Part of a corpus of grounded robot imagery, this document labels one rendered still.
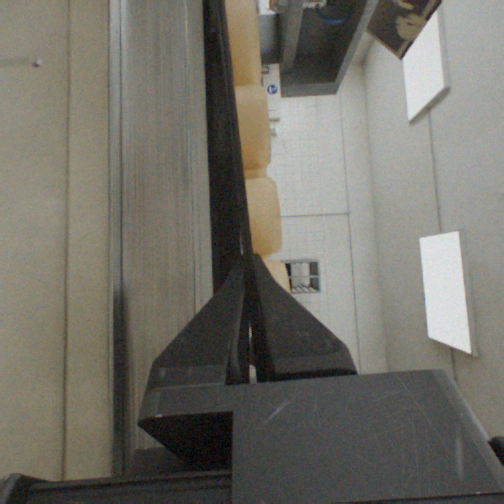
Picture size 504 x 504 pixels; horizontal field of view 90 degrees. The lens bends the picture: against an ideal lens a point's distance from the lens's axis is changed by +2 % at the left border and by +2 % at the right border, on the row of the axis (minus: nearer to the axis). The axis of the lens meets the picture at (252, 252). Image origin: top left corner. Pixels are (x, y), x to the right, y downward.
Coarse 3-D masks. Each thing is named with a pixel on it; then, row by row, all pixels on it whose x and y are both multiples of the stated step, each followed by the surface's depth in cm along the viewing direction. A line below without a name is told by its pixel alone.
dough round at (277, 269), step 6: (270, 264) 15; (276, 264) 15; (282, 264) 15; (270, 270) 14; (276, 270) 14; (282, 270) 14; (276, 276) 14; (282, 276) 14; (282, 282) 14; (288, 282) 14; (288, 288) 14
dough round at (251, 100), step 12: (252, 84) 15; (240, 96) 14; (252, 96) 14; (264, 96) 14; (240, 108) 14; (252, 108) 14; (264, 108) 14; (240, 120) 14; (252, 120) 14; (264, 120) 14; (240, 132) 14; (252, 132) 15; (264, 132) 15; (252, 144) 15; (264, 144) 15; (252, 156) 16; (264, 156) 16; (252, 168) 17
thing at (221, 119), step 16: (224, 96) 48; (224, 112) 48; (224, 128) 47; (224, 144) 47; (224, 160) 47; (224, 176) 47; (224, 192) 46; (224, 208) 46; (224, 224) 46; (224, 240) 46; (240, 240) 47; (224, 256) 46; (224, 272) 45
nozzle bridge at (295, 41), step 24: (336, 0) 54; (360, 0) 49; (264, 24) 69; (288, 24) 54; (312, 24) 59; (336, 24) 59; (360, 24) 51; (264, 48) 69; (288, 48) 59; (312, 48) 65; (336, 48) 63; (288, 72) 67; (312, 72) 67; (336, 72) 64; (288, 96) 71
